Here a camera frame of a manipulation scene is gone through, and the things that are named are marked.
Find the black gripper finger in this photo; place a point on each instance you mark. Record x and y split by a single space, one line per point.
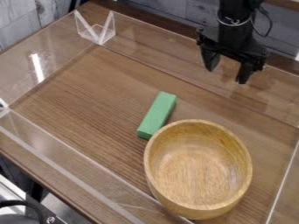
211 58
244 71

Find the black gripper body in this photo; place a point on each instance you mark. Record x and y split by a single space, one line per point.
232 40

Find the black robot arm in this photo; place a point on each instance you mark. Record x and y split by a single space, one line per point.
236 11

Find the green rectangular block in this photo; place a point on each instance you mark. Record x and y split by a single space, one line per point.
156 115

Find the brown wooden bowl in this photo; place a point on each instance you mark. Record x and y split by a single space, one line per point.
198 168

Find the clear acrylic corner bracket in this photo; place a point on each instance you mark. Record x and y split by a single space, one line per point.
99 34

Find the black metal frame mount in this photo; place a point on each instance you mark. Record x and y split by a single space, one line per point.
21 210

